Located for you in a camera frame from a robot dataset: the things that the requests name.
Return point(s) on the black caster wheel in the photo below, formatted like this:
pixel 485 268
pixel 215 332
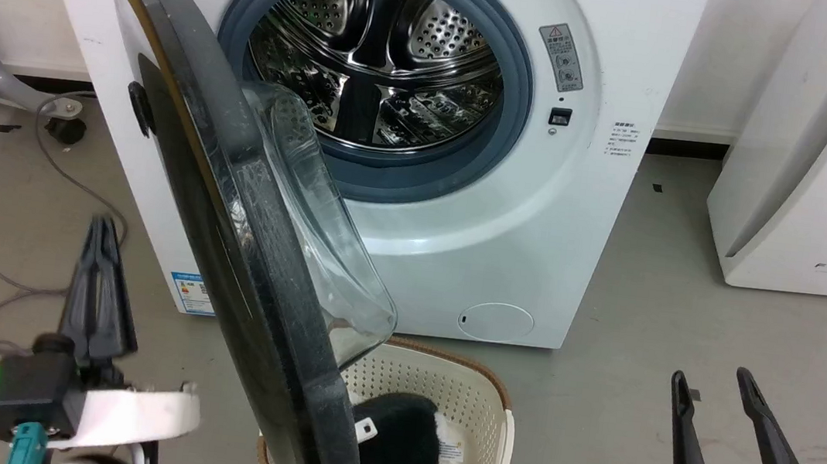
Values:
pixel 67 129

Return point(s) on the stainless steel washer drum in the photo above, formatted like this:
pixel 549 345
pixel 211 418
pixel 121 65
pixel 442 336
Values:
pixel 436 32

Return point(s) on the white front-load washing machine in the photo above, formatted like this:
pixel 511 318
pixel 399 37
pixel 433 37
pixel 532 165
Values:
pixel 546 231

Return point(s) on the black round washer door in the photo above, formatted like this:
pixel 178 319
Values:
pixel 225 242

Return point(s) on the blue energy label sticker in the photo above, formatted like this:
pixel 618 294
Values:
pixel 193 294

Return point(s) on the grey rubber door gasket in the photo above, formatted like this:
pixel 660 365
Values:
pixel 514 111

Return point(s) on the round white filter cover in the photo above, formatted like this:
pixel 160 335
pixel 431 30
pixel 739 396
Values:
pixel 496 322

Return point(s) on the white floor-standing appliance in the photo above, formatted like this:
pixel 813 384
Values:
pixel 818 169

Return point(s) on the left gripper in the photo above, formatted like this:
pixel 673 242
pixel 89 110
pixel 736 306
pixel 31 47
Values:
pixel 37 391

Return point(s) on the grey warning sticker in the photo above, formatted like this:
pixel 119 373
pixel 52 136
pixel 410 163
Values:
pixel 561 56

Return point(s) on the cream perforated laundry basket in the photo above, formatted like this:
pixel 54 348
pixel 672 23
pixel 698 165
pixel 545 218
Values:
pixel 461 393

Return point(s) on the black and white plush toy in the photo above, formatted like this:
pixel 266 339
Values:
pixel 397 440

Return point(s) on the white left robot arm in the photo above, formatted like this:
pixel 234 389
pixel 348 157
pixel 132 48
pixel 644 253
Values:
pixel 99 462

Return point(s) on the small white text label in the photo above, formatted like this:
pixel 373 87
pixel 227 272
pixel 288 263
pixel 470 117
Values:
pixel 624 142

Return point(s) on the black door latch socket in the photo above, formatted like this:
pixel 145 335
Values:
pixel 560 116

